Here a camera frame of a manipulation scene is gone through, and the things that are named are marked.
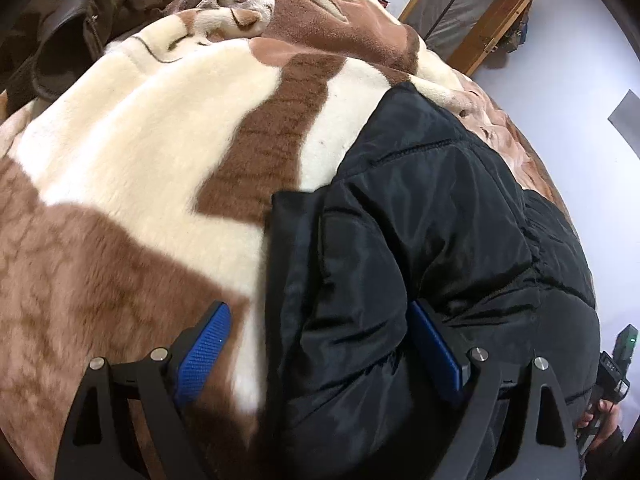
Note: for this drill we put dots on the hanging dark bag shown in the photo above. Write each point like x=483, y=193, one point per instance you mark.
x=510, y=40

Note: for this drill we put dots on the wooden framed wardrobe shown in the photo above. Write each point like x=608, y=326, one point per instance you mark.
x=465, y=10

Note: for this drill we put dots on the person's right hand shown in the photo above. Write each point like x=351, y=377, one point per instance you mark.
x=602, y=417

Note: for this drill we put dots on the grey paper sheet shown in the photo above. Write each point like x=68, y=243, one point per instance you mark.
x=627, y=120

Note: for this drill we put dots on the brown and cream plush blanket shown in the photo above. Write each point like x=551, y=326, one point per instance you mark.
x=140, y=170

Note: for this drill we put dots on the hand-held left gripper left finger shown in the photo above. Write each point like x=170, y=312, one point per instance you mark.
x=205, y=345

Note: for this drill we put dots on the black puffer jacket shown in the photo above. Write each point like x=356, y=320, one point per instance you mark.
x=430, y=240

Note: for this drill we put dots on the person's right forearm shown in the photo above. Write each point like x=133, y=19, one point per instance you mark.
x=607, y=455

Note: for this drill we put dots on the brown puffer jacket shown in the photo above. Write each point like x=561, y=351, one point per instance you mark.
x=65, y=20

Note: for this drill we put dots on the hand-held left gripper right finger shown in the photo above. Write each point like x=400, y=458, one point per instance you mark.
x=437, y=350

